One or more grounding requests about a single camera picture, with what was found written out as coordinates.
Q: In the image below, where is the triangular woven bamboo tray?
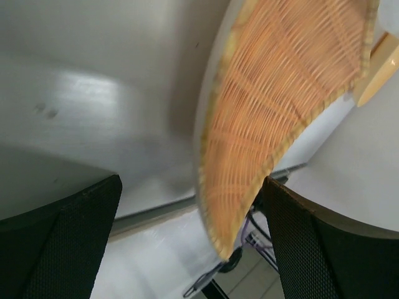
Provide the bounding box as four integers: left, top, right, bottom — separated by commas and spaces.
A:
194, 1, 379, 260

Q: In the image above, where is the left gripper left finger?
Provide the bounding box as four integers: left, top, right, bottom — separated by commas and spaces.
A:
1, 174, 122, 298

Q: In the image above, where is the clear plastic bin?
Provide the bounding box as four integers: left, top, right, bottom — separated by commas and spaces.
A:
377, 0, 399, 37

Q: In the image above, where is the beige bear plate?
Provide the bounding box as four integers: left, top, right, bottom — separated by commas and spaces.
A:
352, 32, 398, 107

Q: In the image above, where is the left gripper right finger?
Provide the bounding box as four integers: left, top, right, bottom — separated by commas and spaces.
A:
263, 177, 398, 298

